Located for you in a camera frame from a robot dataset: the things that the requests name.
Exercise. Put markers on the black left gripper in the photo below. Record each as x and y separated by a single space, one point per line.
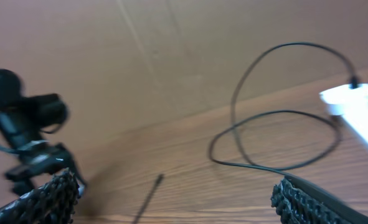
52 202

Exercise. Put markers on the white wall charger plug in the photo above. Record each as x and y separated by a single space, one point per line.
343 98

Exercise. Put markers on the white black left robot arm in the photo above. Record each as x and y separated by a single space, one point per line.
47 181

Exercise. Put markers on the black ridged right gripper finger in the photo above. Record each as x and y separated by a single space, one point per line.
298 201

